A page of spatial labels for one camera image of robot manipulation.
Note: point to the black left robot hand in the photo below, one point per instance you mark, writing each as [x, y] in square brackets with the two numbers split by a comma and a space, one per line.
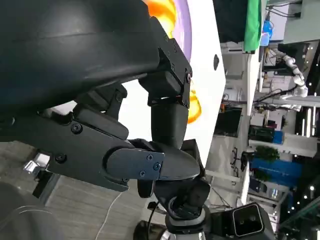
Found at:
[62, 50]

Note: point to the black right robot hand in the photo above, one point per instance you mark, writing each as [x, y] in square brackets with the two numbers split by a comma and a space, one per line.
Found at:
[185, 197]

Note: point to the orange toy bread roll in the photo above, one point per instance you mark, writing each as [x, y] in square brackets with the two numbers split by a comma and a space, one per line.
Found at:
[162, 15]
[196, 110]

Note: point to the green potted plant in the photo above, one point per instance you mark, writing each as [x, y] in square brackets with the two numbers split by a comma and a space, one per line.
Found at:
[266, 153]

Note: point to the lilac plate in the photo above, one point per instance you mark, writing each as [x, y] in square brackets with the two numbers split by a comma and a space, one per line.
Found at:
[185, 25]

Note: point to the black table grommet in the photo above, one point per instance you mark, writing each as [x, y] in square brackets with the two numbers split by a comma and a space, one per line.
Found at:
[216, 61]

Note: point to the black table skirt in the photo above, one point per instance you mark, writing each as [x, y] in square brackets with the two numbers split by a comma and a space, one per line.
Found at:
[230, 17]

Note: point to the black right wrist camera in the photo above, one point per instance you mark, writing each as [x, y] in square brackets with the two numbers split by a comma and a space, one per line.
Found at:
[247, 220]

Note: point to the silver metal bracket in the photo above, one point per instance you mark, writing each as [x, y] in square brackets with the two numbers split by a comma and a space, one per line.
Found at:
[37, 163]

